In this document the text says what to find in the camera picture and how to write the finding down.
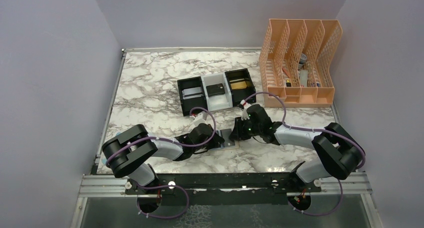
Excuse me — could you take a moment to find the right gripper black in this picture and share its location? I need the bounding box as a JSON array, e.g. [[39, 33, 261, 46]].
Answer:
[[229, 116, 262, 141]]

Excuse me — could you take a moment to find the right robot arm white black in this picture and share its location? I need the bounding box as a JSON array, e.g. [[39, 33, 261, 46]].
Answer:
[[229, 104, 365, 192]]

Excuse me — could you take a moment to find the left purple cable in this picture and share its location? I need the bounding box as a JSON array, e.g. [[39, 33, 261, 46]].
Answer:
[[105, 107, 218, 169]]

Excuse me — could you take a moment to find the orange plastic desk organizer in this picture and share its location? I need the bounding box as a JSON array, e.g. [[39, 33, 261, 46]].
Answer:
[[259, 19, 343, 108]]

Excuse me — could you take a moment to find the black white card tray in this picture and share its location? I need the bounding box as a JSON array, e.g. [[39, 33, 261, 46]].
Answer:
[[177, 69, 257, 116]]

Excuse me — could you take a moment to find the gold card in tray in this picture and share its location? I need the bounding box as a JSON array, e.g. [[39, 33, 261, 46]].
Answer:
[[230, 81, 248, 90]]

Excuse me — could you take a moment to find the purple cable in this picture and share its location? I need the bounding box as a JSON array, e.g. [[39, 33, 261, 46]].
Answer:
[[240, 91, 367, 217], [105, 107, 218, 169]]

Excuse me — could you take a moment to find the black card in tray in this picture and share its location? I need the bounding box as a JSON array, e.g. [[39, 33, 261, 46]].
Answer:
[[206, 83, 226, 97]]

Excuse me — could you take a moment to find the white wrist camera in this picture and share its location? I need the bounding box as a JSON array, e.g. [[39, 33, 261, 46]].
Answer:
[[190, 112, 208, 128], [239, 99, 251, 120]]

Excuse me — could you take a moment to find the silver card in tray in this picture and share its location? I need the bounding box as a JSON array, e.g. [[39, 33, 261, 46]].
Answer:
[[181, 87, 203, 100]]

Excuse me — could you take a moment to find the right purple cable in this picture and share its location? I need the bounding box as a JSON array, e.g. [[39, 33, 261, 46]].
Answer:
[[240, 91, 367, 217]]

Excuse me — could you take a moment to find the grey tape roll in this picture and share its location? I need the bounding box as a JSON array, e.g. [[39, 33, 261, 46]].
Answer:
[[297, 53, 308, 70]]

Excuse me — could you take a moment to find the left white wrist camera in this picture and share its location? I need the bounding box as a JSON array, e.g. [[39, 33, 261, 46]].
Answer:
[[190, 112, 208, 128]]

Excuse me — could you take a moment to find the black metal base rail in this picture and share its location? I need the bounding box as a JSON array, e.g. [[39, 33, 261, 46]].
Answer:
[[79, 172, 372, 208]]

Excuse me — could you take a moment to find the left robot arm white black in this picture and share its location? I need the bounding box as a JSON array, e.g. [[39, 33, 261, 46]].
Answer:
[[101, 123, 225, 194]]

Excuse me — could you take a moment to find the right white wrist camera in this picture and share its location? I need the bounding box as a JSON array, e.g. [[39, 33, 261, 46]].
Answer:
[[239, 99, 251, 120]]

